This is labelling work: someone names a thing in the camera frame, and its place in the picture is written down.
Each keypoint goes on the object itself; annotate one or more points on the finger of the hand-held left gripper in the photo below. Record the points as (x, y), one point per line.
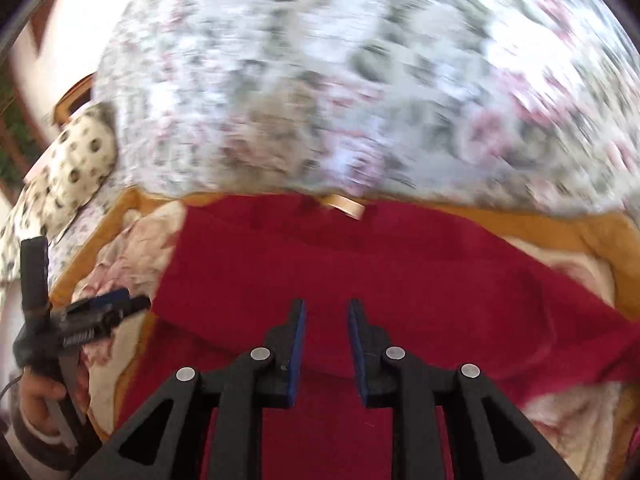
(129, 311)
(107, 300)

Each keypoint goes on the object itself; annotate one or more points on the orange floral plush blanket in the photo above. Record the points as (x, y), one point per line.
(565, 240)

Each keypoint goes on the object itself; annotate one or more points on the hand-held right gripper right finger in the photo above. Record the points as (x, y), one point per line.
(356, 350)

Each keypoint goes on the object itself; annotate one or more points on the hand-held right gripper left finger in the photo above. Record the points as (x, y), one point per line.
(298, 350)

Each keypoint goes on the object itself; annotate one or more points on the person's left hand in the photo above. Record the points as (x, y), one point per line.
(40, 402)

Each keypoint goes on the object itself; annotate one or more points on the floral bedspread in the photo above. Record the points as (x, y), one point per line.
(325, 75)

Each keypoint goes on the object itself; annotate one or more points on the wooden window frame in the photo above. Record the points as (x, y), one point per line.
(12, 125)

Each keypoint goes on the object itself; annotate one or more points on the cream dotted pillow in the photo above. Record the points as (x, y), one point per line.
(82, 150)
(35, 230)

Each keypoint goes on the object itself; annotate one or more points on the wooden chair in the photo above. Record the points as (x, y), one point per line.
(72, 97)

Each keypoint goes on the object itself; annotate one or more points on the red fleece garment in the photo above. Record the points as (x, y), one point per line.
(350, 260)

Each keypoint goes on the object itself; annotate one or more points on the person's left forearm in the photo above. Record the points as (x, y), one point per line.
(30, 447)

